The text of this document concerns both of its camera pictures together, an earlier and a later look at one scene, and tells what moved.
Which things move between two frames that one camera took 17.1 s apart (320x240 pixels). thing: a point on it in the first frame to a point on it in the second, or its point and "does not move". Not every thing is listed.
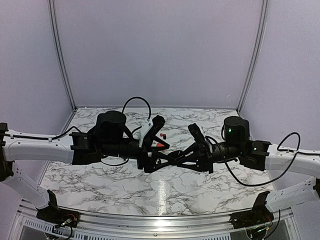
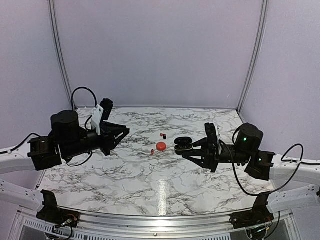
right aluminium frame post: [262, 31] does not move
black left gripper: [143, 162] to [109, 132]
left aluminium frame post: [53, 17] does not move
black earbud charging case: [175, 154] to [183, 144]
